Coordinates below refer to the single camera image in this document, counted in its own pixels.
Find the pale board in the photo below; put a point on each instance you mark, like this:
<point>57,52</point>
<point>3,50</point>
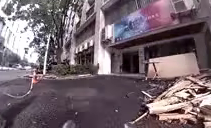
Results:
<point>176,66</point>

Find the wooden trestle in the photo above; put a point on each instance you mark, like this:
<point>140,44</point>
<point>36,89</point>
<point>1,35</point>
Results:
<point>152,62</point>

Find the pile of wooden planks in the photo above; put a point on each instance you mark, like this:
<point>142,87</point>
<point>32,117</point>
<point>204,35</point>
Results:
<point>183,100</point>

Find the white pole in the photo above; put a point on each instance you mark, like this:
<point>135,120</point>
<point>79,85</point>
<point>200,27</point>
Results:
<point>45,56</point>

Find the pale kerb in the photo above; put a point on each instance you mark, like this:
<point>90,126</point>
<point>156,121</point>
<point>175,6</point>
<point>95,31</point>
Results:
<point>79,76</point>

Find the grey asphalt road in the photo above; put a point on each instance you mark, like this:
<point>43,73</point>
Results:
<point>93,96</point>

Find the robot's own part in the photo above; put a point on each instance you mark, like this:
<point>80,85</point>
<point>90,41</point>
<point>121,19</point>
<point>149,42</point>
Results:
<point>68,124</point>
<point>129,125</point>

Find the green hedge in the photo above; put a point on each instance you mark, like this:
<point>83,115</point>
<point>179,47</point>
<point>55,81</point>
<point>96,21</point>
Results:
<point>73,69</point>

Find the tree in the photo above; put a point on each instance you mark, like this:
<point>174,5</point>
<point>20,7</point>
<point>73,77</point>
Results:
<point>43,16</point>

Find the grey building with banner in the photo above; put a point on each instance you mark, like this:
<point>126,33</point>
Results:
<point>106,53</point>

